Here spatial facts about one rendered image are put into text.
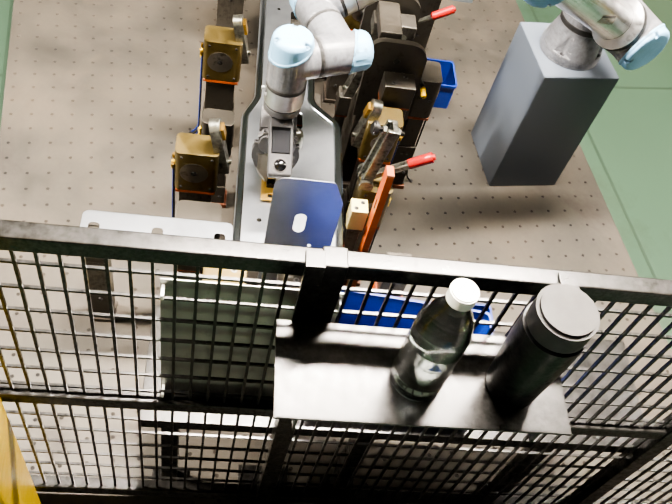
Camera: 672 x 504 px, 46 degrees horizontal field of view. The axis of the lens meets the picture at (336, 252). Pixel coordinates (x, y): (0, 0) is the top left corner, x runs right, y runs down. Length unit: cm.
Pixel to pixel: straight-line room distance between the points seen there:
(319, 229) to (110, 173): 85
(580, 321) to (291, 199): 57
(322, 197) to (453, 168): 101
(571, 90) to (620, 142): 168
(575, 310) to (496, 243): 125
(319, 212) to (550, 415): 51
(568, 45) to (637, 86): 205
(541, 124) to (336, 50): 79
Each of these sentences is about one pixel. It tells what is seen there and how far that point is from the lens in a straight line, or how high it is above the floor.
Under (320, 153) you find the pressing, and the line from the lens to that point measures 174.
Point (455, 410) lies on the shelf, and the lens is 97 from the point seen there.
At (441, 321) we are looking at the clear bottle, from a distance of 83.
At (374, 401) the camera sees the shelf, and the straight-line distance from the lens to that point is 95.
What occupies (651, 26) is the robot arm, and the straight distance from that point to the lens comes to 186.
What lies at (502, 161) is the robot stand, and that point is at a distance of 216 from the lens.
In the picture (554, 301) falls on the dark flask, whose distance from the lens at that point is 86.
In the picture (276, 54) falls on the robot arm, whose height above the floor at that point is 135.
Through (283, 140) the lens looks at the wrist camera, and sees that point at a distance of 150.
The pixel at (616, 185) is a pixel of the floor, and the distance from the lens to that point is 350.
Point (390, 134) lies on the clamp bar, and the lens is 152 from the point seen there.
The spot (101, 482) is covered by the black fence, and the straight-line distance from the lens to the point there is 158.
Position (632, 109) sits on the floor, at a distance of 389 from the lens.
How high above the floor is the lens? 226
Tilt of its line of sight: 53 degrees down
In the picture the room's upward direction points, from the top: 17 degrees clockwise
